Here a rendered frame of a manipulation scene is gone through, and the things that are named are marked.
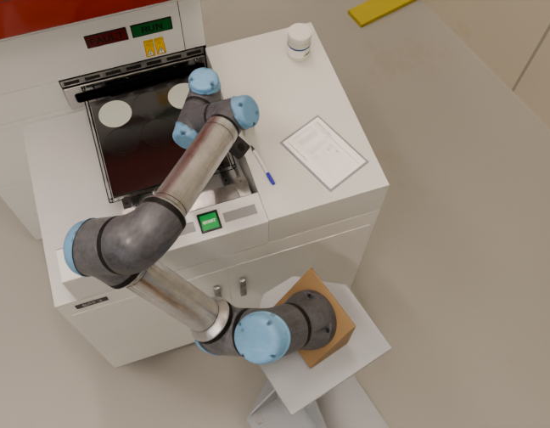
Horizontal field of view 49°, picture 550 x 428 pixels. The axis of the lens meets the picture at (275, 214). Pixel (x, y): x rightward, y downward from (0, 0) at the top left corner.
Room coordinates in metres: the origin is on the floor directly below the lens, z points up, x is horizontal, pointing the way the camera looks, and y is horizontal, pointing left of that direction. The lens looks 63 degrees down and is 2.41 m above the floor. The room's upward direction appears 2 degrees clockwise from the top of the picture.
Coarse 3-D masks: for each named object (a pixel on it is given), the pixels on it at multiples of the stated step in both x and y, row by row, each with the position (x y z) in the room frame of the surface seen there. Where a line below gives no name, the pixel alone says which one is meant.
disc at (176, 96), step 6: (180, 84) 1.20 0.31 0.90; (186, 84) 1.20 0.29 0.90; (174, 90) 1.18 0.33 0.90; (180, 90) 1.18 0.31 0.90; (186, 90) 1.18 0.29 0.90; (168, 96) 1.15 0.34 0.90; (174, 96) 1.15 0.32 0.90; (180, 96) 1.15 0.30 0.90; (186, 96) 1.15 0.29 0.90; (174, 102) 1.13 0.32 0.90; (180, 102) 1.13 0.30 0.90; (180, 108) 1.11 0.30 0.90
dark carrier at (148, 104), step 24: (120, 96) 1.14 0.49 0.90; (144, 96) 1.15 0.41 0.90; (96, 120) 1.05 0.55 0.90; (144, 120) 1.06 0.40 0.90; (168, 120) 1.06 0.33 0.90; (120, 144) 0.97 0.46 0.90; (144, 144) 0.97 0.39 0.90; (168, 144) 0.98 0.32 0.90; (120, 168) 0.89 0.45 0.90; (144, 168) 0.89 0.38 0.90; (168, 168) 0.89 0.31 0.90; (120, 192) 0.81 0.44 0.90
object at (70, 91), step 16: (160, 64) 1.24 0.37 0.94; (176, 64) 1.25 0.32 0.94; (192, 64) 1.26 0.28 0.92; (96, 80) 1.17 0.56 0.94; (112, 80) 1.18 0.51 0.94; (128, 80) 1.19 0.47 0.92; (160, 80) 1.23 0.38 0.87; (176, 80) 1.24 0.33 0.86; (96, 96) 1.16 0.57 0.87; (112, 96) 1.17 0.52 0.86
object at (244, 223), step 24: (192, 216) 0.71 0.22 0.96; (216, 216) 0.72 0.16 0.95; (240, 216) 0.72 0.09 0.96; (264, 216) 0.72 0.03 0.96; (192, 240) 0.64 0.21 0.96; (216, 240) 0.66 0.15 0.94; (240, 240) 0.68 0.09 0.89; (264, 240) 0.70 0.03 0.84; (168, 264) 0.61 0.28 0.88; (192, 264) 0.63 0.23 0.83; (72, 288) 0.52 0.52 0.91; (96, 288) 0.54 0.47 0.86
